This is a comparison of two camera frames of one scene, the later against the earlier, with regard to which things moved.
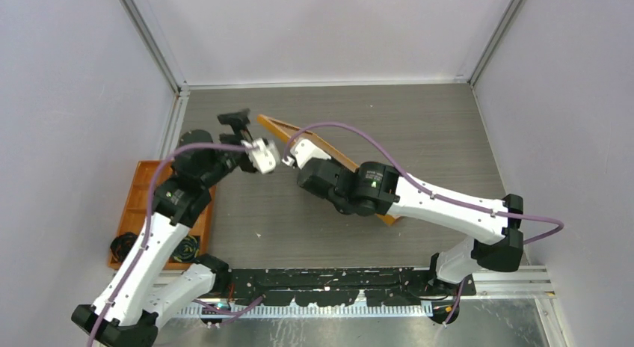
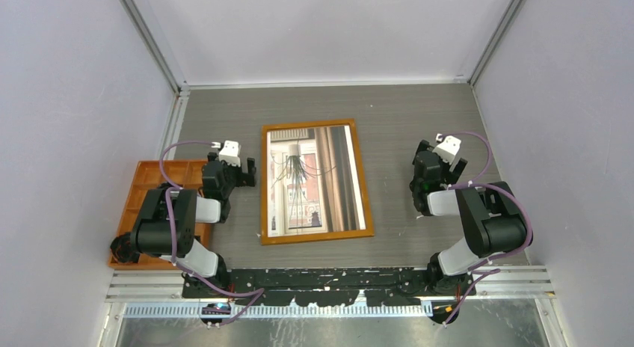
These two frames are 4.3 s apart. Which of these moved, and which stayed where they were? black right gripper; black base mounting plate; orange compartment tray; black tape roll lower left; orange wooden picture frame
Moved: black right gripper; orange wooden picture frame
Stayed: black tape roll lower left; black base mounting plate; orange compartment tray
